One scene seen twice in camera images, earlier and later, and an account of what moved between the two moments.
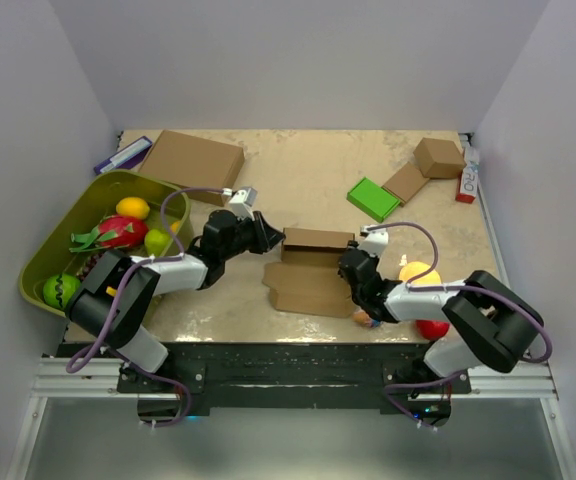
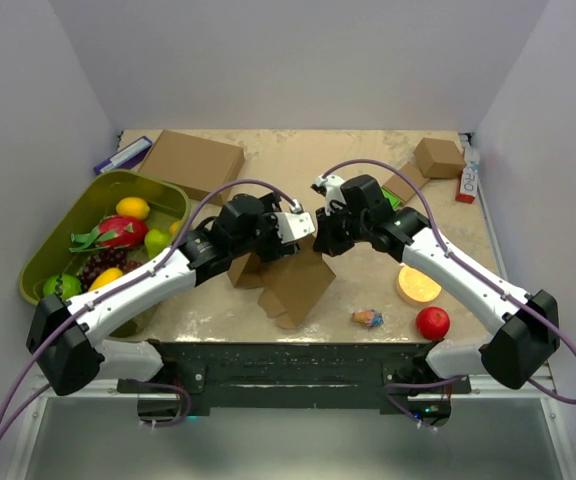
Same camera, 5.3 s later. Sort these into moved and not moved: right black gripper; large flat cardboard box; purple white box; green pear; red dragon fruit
Moved: right black gripper
Not moved: red dragon fruit; large flat cardboard box; green pear; purple white box
